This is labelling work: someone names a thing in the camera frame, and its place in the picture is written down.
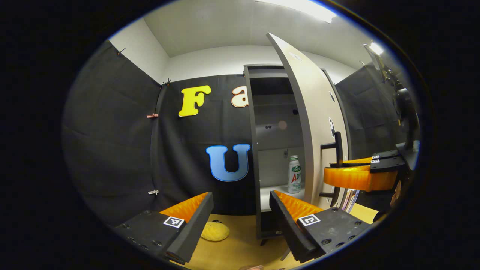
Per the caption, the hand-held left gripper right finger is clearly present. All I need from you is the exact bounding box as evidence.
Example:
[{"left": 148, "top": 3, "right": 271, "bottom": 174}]
[{"left": 269, "top": 190, "right": 372, "bottom": 263}]

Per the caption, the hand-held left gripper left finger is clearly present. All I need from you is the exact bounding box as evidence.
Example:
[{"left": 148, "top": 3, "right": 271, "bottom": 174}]
[{"left": 112, "top": 192, "right": 215, "bottom": 265}]

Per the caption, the white bottle green label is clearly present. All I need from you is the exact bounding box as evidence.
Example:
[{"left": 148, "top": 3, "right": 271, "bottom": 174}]
[{"left": 288, "top": 155, "right": 302, "bottom": 194}]

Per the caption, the black door handle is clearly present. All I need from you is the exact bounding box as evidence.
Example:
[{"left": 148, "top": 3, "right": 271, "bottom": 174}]
[{"left": 319, "top": 131, "right": 344, "bottom": 207}]

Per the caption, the beige cabinet door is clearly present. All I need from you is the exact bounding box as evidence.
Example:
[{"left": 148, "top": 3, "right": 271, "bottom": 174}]
[{"left": 266, "top": 33, "right": 352, "bottom": 212}]

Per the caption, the grey cabinet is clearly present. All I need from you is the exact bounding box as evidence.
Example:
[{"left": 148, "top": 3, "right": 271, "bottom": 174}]
[{"left": 244, "top": 64, "right": 353, "bottom": 246}]

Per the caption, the long ceiling light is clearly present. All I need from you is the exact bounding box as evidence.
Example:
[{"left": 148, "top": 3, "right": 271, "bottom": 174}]
[{"left": 257, "top": 0, "right": 338, "bottom": 24}]

